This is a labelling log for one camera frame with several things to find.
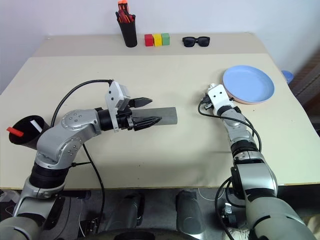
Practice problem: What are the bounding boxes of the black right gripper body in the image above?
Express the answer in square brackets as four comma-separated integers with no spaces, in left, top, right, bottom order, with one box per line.
[202,93,214,111]

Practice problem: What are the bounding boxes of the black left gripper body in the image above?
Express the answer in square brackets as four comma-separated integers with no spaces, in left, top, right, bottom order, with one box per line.
[116,99,135,132]

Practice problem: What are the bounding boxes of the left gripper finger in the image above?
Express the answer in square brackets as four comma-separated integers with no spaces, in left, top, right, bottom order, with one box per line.
[129,96,153,109]
[132,116,164,132]

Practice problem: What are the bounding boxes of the grey glasses case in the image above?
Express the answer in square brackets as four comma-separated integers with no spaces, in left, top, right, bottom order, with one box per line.
[131,106,179,127]

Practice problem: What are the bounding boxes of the blue plate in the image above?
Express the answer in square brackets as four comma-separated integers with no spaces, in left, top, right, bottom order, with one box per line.
[222,64,276,103]

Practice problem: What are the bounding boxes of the white marker with black cap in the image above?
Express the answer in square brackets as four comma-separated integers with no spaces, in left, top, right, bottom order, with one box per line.
[30,119,43,133]

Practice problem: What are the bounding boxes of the red and black pen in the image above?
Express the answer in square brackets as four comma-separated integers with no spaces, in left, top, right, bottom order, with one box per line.
[6,126,25,138]

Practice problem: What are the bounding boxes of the pink plate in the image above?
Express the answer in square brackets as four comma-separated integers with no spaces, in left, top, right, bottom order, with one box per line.
[221,74,272,105]

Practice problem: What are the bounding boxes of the yellow block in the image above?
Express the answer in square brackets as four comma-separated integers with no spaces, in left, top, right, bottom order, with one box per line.
[152,33,163,47]

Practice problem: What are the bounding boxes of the black sunglasses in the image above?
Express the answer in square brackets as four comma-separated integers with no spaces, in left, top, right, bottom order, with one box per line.
[182,36,211,48]

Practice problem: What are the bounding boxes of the tall black pen holder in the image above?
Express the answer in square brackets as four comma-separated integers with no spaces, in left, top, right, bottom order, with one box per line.
[119,19,138,48]

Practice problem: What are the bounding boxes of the blue round object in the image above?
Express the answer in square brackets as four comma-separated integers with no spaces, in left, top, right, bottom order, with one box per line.
[281,70,294,85]

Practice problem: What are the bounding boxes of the dark rounded grey shape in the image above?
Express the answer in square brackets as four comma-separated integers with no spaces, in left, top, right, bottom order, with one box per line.
[175,189,203,236]
[117,192,146,228]

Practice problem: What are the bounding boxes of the red pen in holder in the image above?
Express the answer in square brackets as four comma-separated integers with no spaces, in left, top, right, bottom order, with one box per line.
[119,9,131,24]

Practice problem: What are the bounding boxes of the orange capped marker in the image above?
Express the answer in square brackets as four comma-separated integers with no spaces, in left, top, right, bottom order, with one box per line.
[117,0,130,13]

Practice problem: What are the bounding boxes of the wide black pen cup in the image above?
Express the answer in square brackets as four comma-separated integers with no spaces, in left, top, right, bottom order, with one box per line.
[8,114,52,151]

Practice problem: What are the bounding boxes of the black device with silver label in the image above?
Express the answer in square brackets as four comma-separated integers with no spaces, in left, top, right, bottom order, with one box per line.
[221,202,237,226]

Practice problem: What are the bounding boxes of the dark curved rim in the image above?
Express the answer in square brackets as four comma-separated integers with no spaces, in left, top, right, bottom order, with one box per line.
[89,228,198,240]

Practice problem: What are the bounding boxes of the black plug cluster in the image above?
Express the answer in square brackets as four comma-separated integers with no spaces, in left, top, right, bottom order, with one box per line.
[79,217,103,233]

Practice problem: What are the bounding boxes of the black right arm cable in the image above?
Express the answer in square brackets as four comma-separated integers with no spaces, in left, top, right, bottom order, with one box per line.
[198,98,263,240]

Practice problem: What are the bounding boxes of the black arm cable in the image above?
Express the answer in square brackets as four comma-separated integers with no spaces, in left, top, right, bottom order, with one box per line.
[50,79,114,227]
[198,98,263,240]

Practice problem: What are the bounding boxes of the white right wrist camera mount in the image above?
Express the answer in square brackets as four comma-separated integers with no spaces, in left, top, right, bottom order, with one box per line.
[206,84,235,112]

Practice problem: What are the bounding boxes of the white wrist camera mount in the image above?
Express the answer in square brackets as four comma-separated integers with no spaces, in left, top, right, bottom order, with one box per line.
[104,79,133,133]
[206,84,235,112]

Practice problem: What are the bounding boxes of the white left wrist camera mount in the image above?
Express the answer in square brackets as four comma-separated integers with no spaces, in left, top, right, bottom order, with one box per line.
[104,79,133,133]

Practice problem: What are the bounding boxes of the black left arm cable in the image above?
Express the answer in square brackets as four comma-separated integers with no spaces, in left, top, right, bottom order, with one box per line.
[50,79,114,227]

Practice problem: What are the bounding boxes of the black table frame bar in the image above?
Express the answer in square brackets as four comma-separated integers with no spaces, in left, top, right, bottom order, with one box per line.
[62,190,92,200]

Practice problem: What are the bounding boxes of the white cable under table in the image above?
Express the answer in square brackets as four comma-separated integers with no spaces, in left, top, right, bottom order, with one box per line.
[198,187,218,201]

